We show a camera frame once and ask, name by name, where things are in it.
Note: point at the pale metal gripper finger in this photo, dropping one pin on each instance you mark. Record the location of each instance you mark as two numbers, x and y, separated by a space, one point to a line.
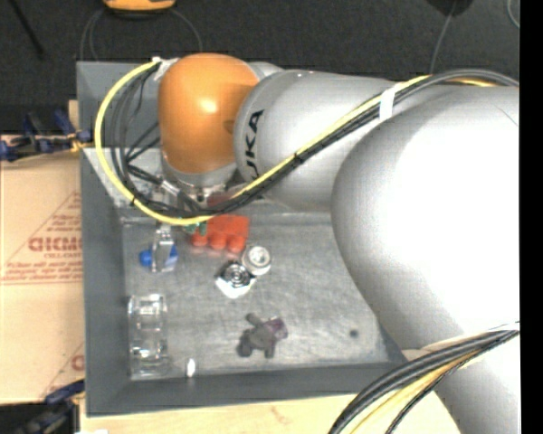
164 253

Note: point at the small blue object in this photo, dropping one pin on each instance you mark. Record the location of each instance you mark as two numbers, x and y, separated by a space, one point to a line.
145 257

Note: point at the orange-red toy block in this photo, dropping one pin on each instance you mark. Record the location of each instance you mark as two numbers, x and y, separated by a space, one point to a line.
224 233

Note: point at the white square ringed object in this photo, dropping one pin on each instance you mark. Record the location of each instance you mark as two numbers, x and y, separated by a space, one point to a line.
234 280

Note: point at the clear glass object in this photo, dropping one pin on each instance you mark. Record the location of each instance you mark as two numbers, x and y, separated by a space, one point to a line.
147 333

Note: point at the round silver white cap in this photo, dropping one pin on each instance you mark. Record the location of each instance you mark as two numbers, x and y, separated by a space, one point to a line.
258 259

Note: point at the small white piece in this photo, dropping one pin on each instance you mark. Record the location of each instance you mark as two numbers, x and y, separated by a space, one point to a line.
190 367

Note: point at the grey purple toy animal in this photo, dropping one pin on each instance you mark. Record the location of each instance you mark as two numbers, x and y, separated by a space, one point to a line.
262 335

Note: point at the brown cardboard board red print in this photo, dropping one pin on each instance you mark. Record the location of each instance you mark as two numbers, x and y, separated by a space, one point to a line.
36 314

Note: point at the grey metal bin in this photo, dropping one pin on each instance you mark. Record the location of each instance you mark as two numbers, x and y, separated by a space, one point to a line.
298 305

